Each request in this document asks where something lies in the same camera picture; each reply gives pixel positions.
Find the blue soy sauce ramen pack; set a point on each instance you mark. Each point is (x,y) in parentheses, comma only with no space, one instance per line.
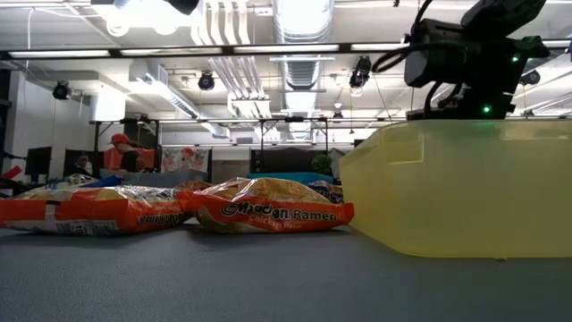
(71,181)
(328,191)

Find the orange chicken ramen pack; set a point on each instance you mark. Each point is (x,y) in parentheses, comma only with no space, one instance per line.
(89,210)
(193,184)
(268,214)

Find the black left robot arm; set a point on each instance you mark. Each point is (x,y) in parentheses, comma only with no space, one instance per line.
(183,5)

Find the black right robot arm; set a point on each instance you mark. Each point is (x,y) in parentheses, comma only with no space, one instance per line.
(482,67)

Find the dark board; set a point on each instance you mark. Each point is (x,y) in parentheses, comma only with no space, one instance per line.
(286,161)

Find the blue plastic bin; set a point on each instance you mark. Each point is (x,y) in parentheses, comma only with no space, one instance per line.
(290,177)

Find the green plant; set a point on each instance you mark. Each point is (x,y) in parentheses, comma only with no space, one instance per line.
(322,163)

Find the small pendant lamp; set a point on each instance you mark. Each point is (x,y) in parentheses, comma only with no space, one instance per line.
(338,115)

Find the black monitor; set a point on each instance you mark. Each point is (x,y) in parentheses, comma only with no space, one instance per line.
(69,156)
(359,143)
(38,161)

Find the cartoon poster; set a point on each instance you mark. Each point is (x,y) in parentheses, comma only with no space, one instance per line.
(185,160)

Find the black ceiling spotlight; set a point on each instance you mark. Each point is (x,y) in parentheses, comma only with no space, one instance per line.
(359,73)
(530,77)
(61,90)
(206,82)

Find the orange panel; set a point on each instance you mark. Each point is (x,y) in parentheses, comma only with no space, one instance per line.
(145,156)

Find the person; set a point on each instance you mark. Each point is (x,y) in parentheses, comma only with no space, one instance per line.
(127,158)
(81,165)

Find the yellow plastic bin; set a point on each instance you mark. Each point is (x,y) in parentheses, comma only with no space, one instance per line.
(447,188)

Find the red object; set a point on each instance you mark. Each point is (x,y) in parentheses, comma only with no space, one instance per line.
(11,172)

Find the black background station frame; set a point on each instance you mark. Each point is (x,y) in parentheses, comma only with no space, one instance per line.
(223,120)

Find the silver ventilation duct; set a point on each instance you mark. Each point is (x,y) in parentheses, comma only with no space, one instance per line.
(304,27)

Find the white wall box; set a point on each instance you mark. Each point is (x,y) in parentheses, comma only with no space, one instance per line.
(107,107)

